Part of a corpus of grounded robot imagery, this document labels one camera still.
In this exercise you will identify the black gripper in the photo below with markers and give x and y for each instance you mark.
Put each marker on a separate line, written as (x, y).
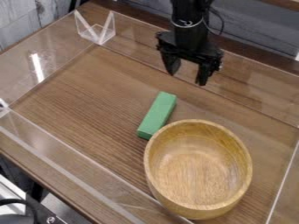
(187, 43)

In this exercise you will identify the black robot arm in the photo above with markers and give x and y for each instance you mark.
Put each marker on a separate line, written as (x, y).
(189, 11)

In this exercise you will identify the green rectangular block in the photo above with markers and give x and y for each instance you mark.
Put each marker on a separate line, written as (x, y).
(158, 115)

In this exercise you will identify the brown wooden bowl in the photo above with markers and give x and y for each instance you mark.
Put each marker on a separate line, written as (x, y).
(198, 168)

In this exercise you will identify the clear acrylic corner bracket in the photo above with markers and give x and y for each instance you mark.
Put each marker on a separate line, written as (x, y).
(99, 34)

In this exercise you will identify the black metal frame mount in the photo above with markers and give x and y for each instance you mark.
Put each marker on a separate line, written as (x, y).
(19, 209)

